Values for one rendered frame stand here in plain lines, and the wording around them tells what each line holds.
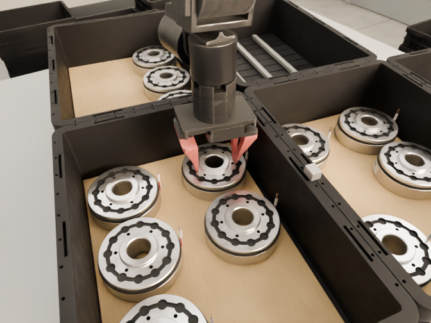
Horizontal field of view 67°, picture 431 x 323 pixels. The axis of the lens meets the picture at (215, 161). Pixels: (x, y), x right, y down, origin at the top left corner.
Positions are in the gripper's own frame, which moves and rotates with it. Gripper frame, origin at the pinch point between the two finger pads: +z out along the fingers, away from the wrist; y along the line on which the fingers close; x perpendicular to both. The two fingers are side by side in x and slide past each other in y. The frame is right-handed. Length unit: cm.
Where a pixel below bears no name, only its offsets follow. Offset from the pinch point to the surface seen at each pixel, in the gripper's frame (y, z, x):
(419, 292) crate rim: -11.5, -4.7, 27.9
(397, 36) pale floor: -224, 80, -195
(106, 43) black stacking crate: 14.2, -2.4, -46.7
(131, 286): 14.7, 1.5, 16.1
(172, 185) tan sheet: 7.0, 4.0, -0.7
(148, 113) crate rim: 8.6, -6.3, -6.9
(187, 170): 4.5, 0.8, -0.1
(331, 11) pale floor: -200, 77, -265
